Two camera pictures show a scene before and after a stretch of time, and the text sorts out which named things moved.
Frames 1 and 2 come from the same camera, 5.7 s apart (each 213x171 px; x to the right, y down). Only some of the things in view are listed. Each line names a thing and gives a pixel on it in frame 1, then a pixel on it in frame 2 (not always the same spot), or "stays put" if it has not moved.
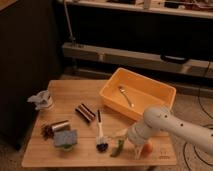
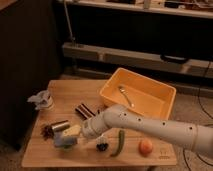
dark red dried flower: [47, 132] stays put
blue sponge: [65, 137] stays put
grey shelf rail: [200, 68] stays put
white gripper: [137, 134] to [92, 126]
